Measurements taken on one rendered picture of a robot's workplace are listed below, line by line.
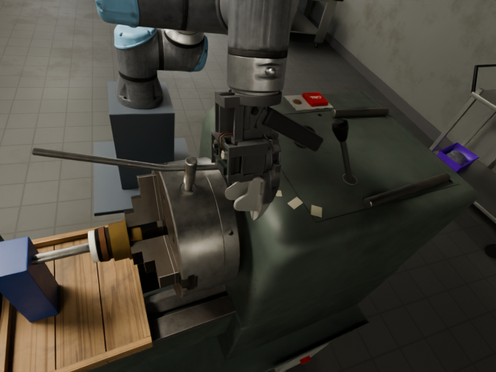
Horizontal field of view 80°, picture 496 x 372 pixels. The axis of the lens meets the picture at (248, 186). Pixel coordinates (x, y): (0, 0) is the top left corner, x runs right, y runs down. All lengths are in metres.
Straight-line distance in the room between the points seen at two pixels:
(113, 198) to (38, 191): 1.20
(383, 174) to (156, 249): 0.55
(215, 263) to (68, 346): 0.41
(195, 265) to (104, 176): 0.80
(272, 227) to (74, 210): 1.78
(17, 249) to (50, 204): 1.57
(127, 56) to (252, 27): 0.67
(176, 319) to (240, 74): 0.66
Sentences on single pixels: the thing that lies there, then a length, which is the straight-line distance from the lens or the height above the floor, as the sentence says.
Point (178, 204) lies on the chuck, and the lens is 0.59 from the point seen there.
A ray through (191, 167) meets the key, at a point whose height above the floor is 1.31.
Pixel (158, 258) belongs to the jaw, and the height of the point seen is 1.11.
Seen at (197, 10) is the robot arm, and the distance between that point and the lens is 0.45.
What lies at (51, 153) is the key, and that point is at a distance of 0.53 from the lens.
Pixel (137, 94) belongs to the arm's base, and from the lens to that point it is 1.04.
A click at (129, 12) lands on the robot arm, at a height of 1.54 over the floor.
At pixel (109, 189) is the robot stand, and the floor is 0.75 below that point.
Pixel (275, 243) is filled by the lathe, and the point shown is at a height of 1.23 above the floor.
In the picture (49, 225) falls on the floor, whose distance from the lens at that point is 2.20.
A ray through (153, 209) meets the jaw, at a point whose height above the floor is 1.14.
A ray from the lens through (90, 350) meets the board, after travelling 0.85.
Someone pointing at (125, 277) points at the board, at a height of 0.88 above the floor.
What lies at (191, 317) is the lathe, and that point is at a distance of 0.87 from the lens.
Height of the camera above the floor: 1.69
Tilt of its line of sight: 46 degrees down
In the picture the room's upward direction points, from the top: 16 degrees clockwise
